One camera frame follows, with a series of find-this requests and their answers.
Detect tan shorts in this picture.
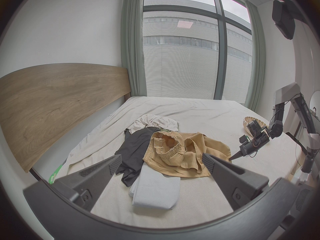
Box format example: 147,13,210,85
142,131,232,178

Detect black garment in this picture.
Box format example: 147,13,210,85
114,127,162,188

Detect pale grey garment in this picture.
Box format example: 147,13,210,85
128,164,181,211

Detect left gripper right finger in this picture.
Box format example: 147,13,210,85
202,153,270,212

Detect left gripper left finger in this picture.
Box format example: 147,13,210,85
54,154,123,212

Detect round woven basket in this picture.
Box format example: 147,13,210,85
243,116,269,137

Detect window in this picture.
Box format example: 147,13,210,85
142,0,253,105

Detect white garment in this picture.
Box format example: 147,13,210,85
128,114,179,135

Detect grey-green curtain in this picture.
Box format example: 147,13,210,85
120,0,148,97
243,0,267,115

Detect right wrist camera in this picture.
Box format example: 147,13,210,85
246,119,263,137

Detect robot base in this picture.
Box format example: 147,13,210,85
279,170,320,232

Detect bed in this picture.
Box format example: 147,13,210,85
0,63,308,232

